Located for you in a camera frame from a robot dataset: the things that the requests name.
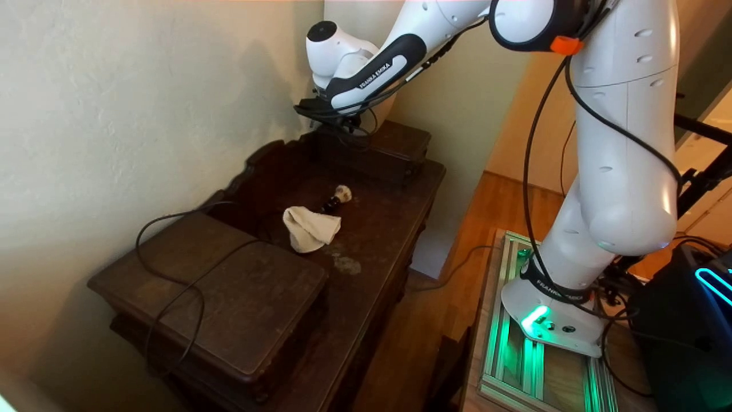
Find small dark wooden box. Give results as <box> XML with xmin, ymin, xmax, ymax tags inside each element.
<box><xmin>314</xmin><ymin>119</ymin><xmax>435</xmax><ymax>190</ymax></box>

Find long black robot cable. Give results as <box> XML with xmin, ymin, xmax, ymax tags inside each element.
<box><xmin>519</xmin><ymin>55</ymin><xmax>584</xmax><ymax>301</ymax></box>

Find black computer neon light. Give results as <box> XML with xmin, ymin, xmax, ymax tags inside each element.
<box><xmin>629</xmin><ymin>239</ymin><xmax>732</xmax><ymax>412</ymax></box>

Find orange cable clip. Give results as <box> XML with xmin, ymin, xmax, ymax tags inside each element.
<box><xmin>549</xmin><ymin>33</ymin><xmax>587</xmax><ymax>57</ymax></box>

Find black stand bars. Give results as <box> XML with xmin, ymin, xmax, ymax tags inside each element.
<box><xmin>674</xmin><ymin>111</ymin><xmax>732</xmax><ymax>221</ymax></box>

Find white folded cloth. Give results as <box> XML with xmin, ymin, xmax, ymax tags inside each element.
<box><xmin>280</xmin><ymin>204</ymin><xmax>345</xmax><ymax>257</ymax></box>

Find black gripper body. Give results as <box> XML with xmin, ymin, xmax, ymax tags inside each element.
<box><xmin>294</xmin><ymin>92</ymin><xmax>368</xmax><ymax>138</ymax></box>

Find dark wooden desk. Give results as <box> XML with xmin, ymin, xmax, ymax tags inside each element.
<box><xmin>110</xmin><ymin>119</ymin><xmax>448</xmax><ymax>412</ymax></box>

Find shaving brush black handle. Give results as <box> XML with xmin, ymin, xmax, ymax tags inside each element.
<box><xmin>324</xmin><ymin>183</ymin><xmax>358</xmax><ymax>217</ymax></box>

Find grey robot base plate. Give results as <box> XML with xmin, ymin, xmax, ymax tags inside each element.
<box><xmin>499</xmin><ymin>277</ymin><xmax>614</xmax><ymax>358</ymax></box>

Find black cable on box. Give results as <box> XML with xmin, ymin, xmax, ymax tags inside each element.
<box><xmin>134</xmin><ymin>207</ymin><xmax>258</xmax><ymax>361</ymax></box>

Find large dark wooden box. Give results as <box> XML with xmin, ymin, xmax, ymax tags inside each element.
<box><xmin>86</xmin><ymin>211</ymin><xmax>333</xmax><ymax>404</ymax></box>

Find black cable by base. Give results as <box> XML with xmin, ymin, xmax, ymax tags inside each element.
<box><xmin>597</xmin><ymin>309</ymin><xmax>660</xmax><ymax>401</ymax></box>

